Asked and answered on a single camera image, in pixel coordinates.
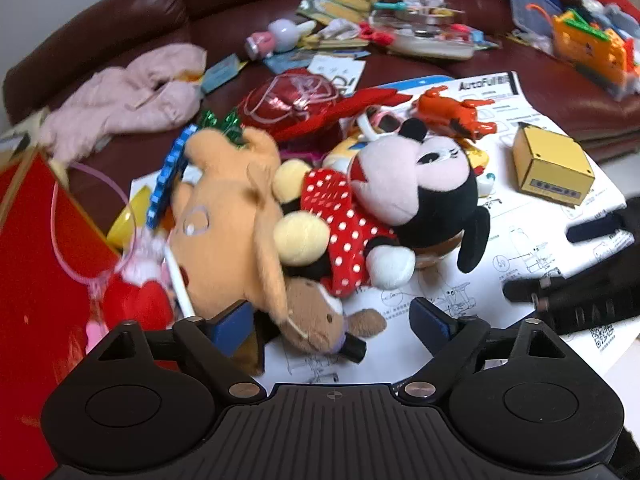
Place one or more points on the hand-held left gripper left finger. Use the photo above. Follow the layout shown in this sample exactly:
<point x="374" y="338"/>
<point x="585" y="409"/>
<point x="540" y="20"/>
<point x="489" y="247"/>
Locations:
<point x="232" y="327"/>

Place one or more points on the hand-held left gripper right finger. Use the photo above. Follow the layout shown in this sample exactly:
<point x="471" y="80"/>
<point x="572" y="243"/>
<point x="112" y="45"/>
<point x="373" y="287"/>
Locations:
<point x="430" y="322"/>

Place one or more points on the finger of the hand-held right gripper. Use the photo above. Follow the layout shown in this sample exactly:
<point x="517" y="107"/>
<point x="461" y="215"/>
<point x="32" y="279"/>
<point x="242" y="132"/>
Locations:
<point x="522" y="292"/>
<point x="595" y="230"/>

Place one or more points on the brown teddy bear purple shirt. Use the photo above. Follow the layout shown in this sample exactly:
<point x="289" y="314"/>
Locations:
<point x="315" y="315"/>

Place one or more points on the red plush toy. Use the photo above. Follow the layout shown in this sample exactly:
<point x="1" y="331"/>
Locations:
<point x="132" y="300"/>

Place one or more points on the tan plush toy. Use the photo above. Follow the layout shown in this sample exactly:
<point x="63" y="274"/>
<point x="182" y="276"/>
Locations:
<point x="225" y="210"/>

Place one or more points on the mouse plush polka dot dress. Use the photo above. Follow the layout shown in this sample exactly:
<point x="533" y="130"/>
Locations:
<point x="390" y="180"/>

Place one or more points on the red gift bag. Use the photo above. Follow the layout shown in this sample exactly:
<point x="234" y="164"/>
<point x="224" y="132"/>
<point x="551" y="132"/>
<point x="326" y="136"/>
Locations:
<point x="35" y="285"/>

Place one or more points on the white instruction sheet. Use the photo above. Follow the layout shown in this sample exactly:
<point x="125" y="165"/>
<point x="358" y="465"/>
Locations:
<point x="500" y="240"/>

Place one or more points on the white plastic hoop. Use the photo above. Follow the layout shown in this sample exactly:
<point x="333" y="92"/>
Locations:
<point x="179" y="285"/>

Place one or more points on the yellow cardboard box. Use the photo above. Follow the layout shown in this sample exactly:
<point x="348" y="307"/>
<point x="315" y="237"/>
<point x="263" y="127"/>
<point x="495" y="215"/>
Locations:
<point x="545" y="160"/>

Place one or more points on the white rabbit plush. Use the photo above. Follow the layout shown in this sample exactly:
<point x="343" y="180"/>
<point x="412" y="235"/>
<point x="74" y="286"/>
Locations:
<point x="145" y="255"/>

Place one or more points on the yellow plastic half ball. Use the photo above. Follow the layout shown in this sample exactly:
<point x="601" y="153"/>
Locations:
<point x="125" y="220"/>

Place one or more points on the blue plastic gear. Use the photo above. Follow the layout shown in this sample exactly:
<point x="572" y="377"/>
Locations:
<point x="165" y="175"/>

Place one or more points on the orange green building toy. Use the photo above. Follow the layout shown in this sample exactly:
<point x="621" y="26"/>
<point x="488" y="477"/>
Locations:
<point x="585" y="45"/>

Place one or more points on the orange toy animal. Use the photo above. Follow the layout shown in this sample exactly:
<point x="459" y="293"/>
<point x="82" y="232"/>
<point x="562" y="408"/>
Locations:
<point x="450" y="110"/>

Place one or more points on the yellow toy bowl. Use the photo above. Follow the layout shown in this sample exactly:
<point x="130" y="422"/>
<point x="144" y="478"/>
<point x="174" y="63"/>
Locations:
<point x="345" y="152"/>

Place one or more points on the pink plastic loop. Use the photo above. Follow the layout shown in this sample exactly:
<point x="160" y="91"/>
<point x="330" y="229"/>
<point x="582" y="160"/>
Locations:
<point x="56" y="230"/>

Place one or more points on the green tinsel bow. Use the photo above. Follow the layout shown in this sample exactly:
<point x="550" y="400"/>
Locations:
<point x="227" y="122"/>

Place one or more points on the pink sunglasses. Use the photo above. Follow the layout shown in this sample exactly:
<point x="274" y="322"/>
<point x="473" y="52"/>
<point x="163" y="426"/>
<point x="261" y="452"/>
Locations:
<point x="385" y="120"/>

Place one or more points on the red heart foil balloon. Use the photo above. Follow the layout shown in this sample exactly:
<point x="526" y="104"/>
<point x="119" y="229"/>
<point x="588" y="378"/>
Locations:
<point x="290" y="97"/>

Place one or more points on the blue plastic case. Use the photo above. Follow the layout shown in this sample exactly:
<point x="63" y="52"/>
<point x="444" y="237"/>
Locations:
<point x="530" y="0"/>

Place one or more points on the clear plastic tray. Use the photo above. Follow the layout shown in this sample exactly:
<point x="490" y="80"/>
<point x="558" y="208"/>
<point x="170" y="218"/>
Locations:
<point x="430" y="42"/>

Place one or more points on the pink jacket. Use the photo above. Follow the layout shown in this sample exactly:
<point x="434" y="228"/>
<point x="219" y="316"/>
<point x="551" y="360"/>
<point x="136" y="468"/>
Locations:
<point x="130" y="95"/>

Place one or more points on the blue card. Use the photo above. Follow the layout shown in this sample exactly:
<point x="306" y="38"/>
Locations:
<point x="222" y="72"/>

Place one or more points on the white card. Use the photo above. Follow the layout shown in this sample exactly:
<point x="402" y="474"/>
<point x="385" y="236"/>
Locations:
<point x="335" y="67"/>

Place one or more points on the red bow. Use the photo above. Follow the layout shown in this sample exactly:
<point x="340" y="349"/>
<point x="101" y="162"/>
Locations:
<point x="376" y="34"/>

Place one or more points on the pink pig toy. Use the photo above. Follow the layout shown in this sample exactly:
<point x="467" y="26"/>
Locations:
<point x="277" y="35"/>

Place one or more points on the brown leather sofa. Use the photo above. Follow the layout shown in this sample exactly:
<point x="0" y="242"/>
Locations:
<point x="150" y="5"/>

